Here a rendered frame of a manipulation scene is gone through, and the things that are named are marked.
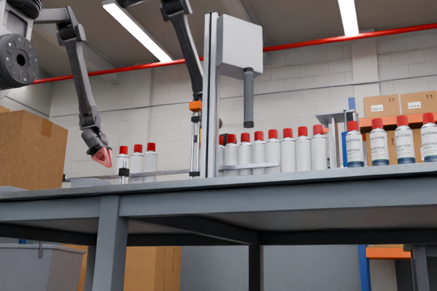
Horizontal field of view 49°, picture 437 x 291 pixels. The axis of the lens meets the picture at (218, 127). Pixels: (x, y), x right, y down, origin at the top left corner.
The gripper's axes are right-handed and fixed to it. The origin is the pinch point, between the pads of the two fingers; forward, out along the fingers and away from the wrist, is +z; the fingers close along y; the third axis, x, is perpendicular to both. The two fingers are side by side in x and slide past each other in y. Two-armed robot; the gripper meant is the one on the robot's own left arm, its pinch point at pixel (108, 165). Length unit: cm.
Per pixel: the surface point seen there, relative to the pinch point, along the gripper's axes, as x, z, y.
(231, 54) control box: -65, 14, -16
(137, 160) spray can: -11.6, 9.2, -2.3
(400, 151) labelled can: -81, 74, -3
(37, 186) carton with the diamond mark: 13.8, 6.2, -29.9
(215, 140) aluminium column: -41, 33, -15
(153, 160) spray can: -16.3, 14.1, -1.9
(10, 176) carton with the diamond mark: 13.5, 4.7, -41.3
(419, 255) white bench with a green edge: -64, 93, 110
